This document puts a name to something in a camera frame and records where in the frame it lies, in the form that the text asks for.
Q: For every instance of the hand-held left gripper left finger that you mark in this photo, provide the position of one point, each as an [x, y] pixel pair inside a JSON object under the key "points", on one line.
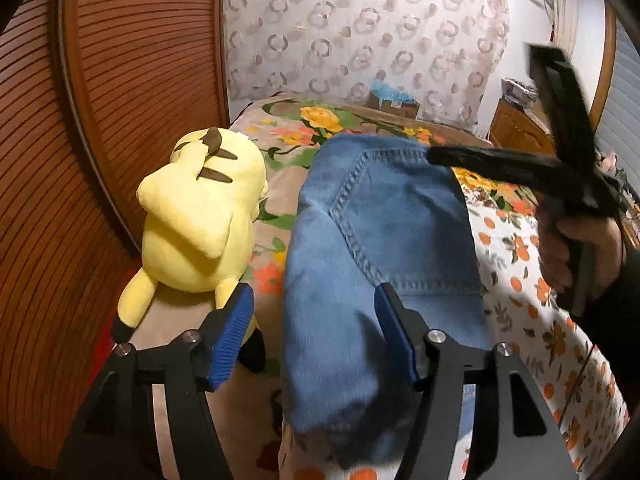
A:
{"points": [[232, 335]]}

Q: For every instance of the brown louvered wardrobe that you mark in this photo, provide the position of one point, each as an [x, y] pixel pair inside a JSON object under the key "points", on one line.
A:
{"points": [[125, 60]]}

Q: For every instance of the orange-print white bed sheet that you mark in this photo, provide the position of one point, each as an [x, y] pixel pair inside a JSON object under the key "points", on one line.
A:
{"points": [[525, 320]]}

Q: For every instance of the person's right hand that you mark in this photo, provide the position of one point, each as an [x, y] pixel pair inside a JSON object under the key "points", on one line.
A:
{"points": [[552, 255]]}

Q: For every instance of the wooden window frame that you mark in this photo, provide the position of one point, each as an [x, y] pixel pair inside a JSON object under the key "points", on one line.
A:
{"points": [[607, 70]]}

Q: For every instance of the small cardboard box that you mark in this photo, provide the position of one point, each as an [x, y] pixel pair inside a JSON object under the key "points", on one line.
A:
{"points": [[400, 109]]}

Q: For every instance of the yellow plush toy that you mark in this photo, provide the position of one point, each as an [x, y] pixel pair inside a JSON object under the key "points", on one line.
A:
{"points": [[200, 210]]}

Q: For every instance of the wooden sideboard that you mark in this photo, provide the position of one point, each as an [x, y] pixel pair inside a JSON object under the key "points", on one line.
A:
{"points": [[515, 130]]}

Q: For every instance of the patterned storage basket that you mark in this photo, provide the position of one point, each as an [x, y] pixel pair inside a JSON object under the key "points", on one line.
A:
{"points": [[520, 92]]}

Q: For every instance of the floral blanket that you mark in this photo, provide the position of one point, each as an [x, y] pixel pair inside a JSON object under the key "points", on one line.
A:
{"points": [[285, 190]]}

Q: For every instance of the blue denim pants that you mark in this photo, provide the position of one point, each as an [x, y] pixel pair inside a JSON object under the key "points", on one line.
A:
{"points": [[400, 220]]}

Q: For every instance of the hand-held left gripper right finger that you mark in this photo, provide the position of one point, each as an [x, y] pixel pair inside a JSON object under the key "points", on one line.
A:
{"points": [[397, 335]]}

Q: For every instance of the beige window curtain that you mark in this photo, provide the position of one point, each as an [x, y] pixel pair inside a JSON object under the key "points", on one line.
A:
{"points": [[565, 10]]}

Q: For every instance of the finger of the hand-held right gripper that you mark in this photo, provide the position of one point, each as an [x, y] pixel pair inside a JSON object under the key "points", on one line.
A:
{"points": [[490, 160], [560, 100]]}

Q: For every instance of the blue plastic bag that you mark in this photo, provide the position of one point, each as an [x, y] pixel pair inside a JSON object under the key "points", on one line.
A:
{"points": [[387, 91]]}

